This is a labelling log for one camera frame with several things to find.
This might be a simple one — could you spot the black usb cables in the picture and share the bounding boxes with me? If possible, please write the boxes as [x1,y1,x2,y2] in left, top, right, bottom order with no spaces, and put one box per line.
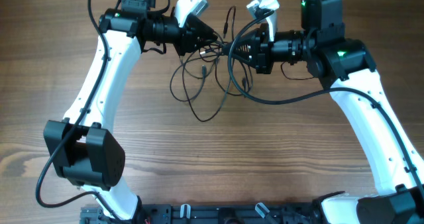
[168,5,256,123]

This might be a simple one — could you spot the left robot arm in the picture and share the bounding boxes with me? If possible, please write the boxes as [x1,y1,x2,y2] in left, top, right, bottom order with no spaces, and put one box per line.
[43,0,216,223]

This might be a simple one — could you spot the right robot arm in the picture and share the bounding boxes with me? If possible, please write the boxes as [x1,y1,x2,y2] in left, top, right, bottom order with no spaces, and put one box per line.
[224,0,423,223]

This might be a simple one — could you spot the right camera cable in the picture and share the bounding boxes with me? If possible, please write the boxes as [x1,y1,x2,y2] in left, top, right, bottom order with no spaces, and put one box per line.
[227,9,424,198]

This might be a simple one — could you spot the camera cable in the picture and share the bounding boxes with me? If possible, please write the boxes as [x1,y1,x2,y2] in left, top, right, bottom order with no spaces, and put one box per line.
[34,0,123,223]
[227,9,424,198]

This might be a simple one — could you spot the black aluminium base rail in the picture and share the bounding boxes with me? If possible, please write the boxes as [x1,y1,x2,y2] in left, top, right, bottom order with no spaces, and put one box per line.
[79,202,332,224]

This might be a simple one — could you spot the left camera cable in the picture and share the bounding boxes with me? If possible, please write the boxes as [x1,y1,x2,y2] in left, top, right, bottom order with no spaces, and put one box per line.
[34,0,123,223]

